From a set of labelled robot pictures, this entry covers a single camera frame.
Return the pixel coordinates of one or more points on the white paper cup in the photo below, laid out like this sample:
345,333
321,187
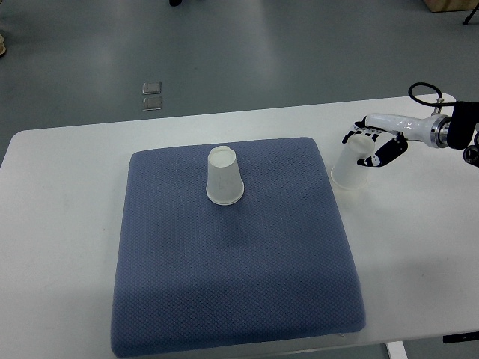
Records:
347,173
224,182

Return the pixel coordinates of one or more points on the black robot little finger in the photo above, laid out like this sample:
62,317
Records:
362,124

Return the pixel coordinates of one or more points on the blue textured cushion mat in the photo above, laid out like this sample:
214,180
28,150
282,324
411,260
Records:
275,265

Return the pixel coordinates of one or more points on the black chair base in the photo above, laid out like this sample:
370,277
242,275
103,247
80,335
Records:
175,3

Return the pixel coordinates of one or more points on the white table leg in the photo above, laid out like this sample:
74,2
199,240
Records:
396,350

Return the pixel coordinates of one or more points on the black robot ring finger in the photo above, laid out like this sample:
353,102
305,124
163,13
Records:
350,134

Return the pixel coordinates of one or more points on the brown cardboard box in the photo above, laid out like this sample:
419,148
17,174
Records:
437,6

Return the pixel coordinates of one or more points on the black table control panel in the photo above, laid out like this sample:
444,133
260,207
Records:
460,338

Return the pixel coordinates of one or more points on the upper metal floor plate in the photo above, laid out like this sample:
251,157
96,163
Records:
150,88

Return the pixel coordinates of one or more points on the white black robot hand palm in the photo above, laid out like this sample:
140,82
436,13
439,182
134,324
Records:
413,129

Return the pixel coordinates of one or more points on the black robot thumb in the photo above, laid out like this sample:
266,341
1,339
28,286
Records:
386,154

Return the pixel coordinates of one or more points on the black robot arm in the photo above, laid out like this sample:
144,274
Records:
458,131

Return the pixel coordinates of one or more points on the white paper cup on mat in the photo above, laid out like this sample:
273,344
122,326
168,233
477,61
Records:
224,182

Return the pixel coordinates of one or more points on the black tripod leg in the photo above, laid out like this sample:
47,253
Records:
467,20

